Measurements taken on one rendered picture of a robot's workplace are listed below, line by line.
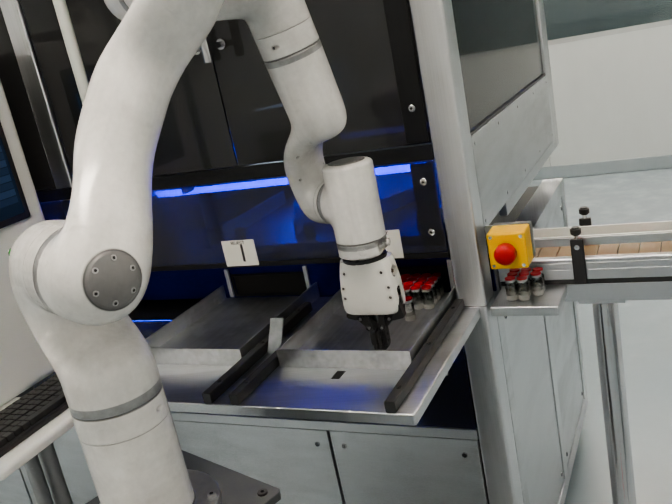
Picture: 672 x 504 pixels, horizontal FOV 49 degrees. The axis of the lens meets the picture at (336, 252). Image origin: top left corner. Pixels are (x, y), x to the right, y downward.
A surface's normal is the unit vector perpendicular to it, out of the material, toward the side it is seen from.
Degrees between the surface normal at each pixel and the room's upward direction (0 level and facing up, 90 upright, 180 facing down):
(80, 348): 31
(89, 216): 53
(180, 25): 123
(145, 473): 90
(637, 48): 90
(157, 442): 90
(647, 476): 0
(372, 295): 92
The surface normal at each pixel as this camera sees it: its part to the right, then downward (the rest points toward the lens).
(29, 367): 0.90, -0.05
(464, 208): -0.40, 0.34
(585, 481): -0.19, -0.94
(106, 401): 0.15, 0.24
